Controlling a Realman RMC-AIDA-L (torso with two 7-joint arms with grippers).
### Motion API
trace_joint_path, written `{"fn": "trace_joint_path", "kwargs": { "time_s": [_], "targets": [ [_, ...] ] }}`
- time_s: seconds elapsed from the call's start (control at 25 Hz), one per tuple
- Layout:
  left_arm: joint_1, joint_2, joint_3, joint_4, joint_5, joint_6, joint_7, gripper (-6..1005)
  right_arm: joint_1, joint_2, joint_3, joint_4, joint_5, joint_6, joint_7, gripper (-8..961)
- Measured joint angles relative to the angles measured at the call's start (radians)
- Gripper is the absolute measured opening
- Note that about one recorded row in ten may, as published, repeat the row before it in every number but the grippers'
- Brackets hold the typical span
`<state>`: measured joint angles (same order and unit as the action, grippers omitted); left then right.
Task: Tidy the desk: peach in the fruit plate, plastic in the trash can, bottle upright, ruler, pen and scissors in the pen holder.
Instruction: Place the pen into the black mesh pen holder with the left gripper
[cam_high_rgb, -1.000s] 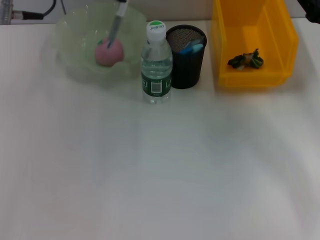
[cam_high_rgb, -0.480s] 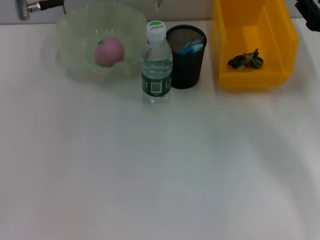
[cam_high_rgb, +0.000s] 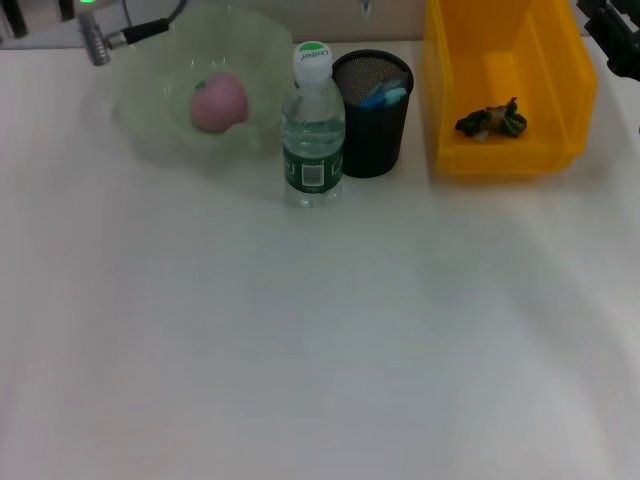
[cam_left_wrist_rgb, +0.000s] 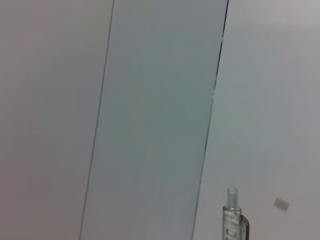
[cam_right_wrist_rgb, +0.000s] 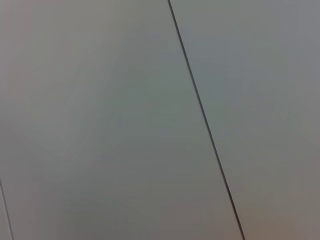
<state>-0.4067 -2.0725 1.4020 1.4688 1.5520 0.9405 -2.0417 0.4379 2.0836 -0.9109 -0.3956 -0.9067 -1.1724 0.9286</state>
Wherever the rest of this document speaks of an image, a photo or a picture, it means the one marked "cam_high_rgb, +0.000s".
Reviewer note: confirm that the pale green fruit plate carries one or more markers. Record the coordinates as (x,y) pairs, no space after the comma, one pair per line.
(140,115)

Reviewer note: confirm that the green plastic wrapper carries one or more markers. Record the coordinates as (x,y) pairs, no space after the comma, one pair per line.
(492,120)

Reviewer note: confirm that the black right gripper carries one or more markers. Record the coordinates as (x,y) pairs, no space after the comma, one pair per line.
(625,35)

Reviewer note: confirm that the black mesh pen holder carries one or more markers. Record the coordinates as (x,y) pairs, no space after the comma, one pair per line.
(375,145)

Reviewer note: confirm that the pink peach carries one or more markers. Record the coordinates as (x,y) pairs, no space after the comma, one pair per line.
(217,105)

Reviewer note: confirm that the yellow plastic bin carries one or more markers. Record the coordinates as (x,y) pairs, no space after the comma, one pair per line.
(500,155)

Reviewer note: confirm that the blue scissors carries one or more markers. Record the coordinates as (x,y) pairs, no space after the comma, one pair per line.
(382,100)

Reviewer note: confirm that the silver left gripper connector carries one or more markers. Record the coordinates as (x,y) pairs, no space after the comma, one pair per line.
(97,40)

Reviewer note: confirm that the clear green-label water bottle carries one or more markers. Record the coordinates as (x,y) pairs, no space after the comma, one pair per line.
(312,130)

